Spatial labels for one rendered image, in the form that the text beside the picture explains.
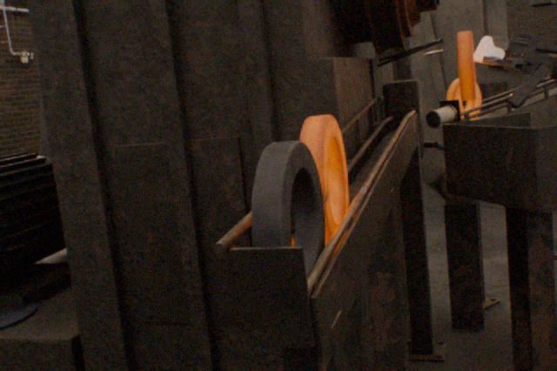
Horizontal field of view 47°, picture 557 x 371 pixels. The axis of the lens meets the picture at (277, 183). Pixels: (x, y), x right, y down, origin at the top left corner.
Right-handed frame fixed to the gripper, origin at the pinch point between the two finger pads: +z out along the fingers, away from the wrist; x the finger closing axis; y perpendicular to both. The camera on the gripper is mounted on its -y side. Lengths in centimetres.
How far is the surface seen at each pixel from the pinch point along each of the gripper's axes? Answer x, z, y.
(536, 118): -279, -46, -25
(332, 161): 65, 14, -19
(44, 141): -46, 142, -55
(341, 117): 26.4, 21.2, -16.4
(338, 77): 26.4, 23.5, -8.5
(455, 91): -62, 2, -10
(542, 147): 48, -15, -12
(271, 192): 97, 14, -18
